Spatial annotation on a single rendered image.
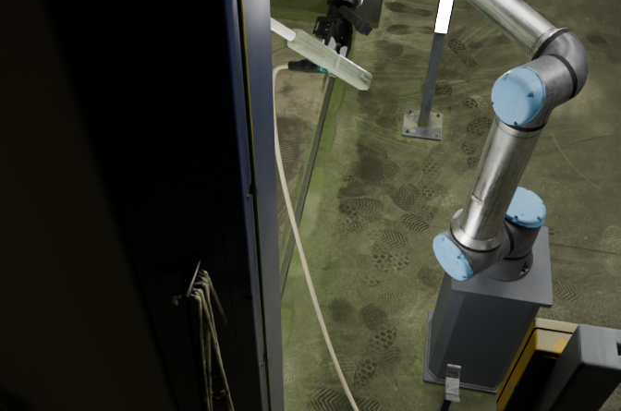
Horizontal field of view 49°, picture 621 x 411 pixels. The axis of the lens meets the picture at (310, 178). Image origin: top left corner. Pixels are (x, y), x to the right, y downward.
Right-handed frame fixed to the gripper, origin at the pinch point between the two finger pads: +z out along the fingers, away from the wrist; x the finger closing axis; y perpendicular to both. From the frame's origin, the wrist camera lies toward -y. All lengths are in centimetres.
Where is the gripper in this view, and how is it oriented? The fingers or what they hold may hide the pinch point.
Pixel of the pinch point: (330, 68)
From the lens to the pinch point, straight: 185.9
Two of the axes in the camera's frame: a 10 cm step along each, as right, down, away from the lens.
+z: -2.9, 9.5, -1.0
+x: -6.4, -2.7, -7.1
